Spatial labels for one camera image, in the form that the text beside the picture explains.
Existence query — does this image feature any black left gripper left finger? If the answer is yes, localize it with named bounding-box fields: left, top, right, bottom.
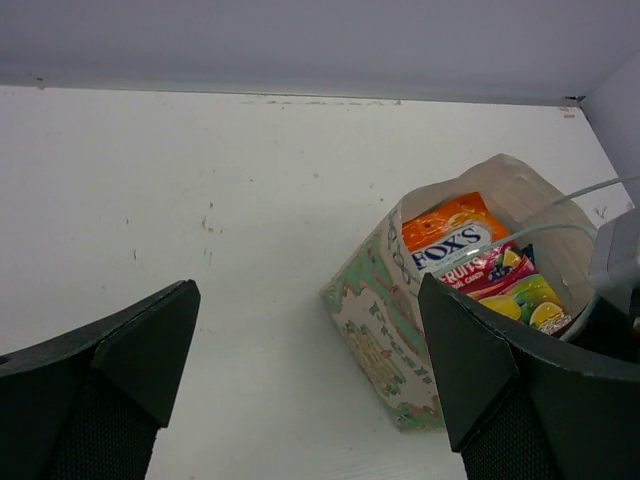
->
left=1, top=280, right=201, bottom=479

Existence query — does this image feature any orange Fox's fruits candy bag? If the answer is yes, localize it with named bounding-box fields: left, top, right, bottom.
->
left=402, top=192, right=573, bottom=335

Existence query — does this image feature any green patterned paper bag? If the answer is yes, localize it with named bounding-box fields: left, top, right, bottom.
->
left=321, top=154, right=595, bottom=432

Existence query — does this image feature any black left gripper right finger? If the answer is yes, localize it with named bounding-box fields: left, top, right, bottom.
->
left=419, top=276, right=639, bottom=479

